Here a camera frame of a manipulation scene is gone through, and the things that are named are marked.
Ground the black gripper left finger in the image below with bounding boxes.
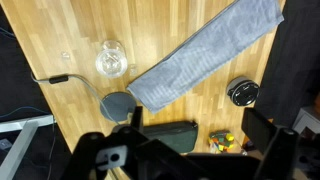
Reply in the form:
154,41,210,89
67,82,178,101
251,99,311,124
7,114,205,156
60,105,188,180

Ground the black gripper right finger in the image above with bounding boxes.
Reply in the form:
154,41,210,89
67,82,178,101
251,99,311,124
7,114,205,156
241,107,320,180

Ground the grey ribbed towel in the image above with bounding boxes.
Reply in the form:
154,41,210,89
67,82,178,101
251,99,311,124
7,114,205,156
126,0,285,115

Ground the wooden desk lamp grey base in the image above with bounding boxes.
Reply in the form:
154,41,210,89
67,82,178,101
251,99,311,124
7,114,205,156
99,92,138,123

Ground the colourful puzzle cube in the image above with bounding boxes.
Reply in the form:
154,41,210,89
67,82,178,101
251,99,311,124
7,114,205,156
208,130,236,154

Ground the dark green zip case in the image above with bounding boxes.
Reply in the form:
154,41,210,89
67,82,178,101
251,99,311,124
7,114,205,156
111,120,199,154

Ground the light grey box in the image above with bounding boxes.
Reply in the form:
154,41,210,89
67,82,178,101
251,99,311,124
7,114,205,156
293,106,320,134

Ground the clear glass jar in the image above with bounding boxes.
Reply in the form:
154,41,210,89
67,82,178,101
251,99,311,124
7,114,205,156
95,40,129,79

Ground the blue cable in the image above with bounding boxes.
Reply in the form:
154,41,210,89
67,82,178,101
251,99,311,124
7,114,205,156
0,105,52,120

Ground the grey metal table frame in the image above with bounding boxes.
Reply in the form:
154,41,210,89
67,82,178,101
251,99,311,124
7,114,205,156
0,114,55,180

